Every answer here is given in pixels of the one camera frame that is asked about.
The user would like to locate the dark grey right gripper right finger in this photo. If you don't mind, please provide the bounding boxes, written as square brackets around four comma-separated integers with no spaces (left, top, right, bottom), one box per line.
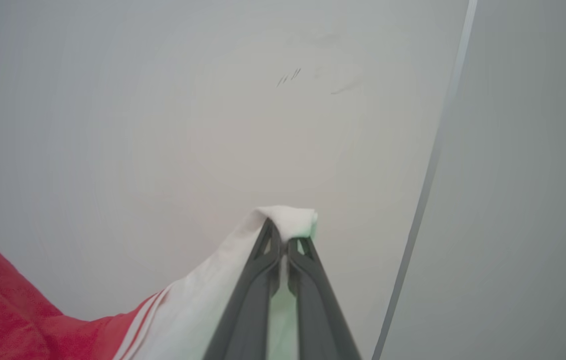
[287,236,362,360]

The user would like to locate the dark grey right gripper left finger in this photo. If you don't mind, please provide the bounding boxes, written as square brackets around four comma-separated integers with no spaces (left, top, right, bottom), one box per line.
[203,218,283,360]

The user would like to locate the red and white garment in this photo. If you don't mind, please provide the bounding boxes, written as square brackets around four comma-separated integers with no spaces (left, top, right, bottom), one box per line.
[0,205,319,360]

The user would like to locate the grey wall trim strip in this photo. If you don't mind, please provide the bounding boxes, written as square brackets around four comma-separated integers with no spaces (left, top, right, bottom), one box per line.
[372,0,479,360]

